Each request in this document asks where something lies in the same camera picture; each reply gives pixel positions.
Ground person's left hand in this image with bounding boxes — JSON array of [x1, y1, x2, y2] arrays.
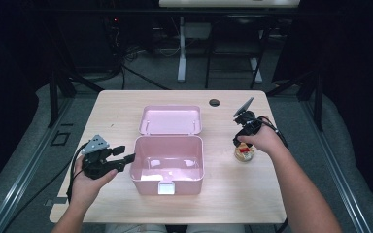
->
[[68, 159, 119, 212]]

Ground black metal chair frame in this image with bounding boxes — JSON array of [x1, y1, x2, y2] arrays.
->
[[204, 14, 273, 90]]

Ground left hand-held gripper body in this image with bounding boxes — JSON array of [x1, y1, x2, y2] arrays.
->
[[81, 134, 124, 181]]

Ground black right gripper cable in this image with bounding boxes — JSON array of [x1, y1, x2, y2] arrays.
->
[[255, 117, 289, 233]]

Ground person's right hand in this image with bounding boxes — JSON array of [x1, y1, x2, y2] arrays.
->
[[237, 116, 288, 156]]

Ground black floor cables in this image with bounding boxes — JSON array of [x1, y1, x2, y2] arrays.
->
[[110, 18, 183, 91]]

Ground black metal stand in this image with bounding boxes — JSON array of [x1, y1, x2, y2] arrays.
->
[[47, 69, 105, 129], [266, 69, 324, 132]]

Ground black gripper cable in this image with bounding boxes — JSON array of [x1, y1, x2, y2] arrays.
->
[[255, 117, 289, 233], [66, 142, 90, 205]]

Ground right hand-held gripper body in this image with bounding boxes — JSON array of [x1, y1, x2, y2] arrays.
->
[[232, 97, 262, 139]]

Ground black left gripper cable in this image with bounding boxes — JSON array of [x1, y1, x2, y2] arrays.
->
[[66, 142, 90, 205]]

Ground white desk with legs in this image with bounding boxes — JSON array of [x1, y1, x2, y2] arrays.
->
[[158, 0, 302, 84]]

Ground metal floor rail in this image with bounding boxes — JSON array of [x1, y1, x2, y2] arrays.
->
[[0, 96, 76, 233], [300, 96, 373, 233]]

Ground round orange snack packet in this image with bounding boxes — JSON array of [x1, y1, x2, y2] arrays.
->
[[233, 144, 255, 163]]

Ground pink storage box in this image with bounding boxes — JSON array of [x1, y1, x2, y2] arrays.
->
[[129, 105, 205, 196]]

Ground dark computer tower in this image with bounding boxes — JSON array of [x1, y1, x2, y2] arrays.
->
[[61, 13, 121, 73]]

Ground grey tape strip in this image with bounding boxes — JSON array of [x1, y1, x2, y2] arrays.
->
[[44, 197, 69, 207]]

